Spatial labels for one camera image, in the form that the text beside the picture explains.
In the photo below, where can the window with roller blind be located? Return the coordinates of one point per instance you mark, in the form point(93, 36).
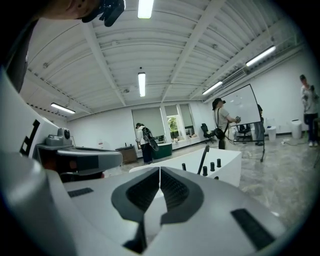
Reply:
point(148, 120)
point(173, 122)
point(187, 117)

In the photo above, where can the black handheld shower head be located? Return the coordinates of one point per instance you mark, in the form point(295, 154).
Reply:
point(202, 160)

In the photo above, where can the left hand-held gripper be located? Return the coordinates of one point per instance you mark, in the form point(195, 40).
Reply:
point(15, 120)

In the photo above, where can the ceiling air vent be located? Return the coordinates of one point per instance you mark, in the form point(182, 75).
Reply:
point(233, 77)

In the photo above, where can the dark green round tub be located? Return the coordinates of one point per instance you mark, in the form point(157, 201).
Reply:
point(163, 151)

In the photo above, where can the black bathtub faucet knob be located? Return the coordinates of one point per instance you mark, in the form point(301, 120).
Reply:
point(212, 167)
point(219, 163)
point(184, 167)
point(205, 171)

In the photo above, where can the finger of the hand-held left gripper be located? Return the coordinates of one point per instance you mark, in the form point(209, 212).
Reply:
point(107, 158)

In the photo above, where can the black head-mounted camera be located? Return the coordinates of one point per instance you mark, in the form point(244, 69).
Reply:
point(112, 12)

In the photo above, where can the white bathtub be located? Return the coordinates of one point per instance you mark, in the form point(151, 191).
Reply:
point(230, 170)

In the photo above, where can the person's dark-clothed torso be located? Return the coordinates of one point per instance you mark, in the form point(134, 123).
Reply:
point(17, 57)

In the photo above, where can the brown wooden cabinet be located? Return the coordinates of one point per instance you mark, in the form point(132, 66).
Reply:
point(127, 155)

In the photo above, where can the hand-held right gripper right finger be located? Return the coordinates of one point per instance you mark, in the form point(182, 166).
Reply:
point(215, 207)

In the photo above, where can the long ceiling light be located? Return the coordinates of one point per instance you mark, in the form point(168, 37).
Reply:
point(260, 56)
point(212, 88)
point(145, 7)
point(62, 108)
point(141, 83)

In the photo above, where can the black office chair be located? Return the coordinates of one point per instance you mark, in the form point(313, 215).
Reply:
point(207, 133)
point(243, 129)

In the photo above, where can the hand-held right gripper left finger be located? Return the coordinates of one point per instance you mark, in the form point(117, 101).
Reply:
point(100, 200)

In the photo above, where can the person's head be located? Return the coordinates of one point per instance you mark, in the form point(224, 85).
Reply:
point(67, 7)

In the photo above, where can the whiteboard on black stand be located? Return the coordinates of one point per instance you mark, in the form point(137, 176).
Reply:
point(242, 107)

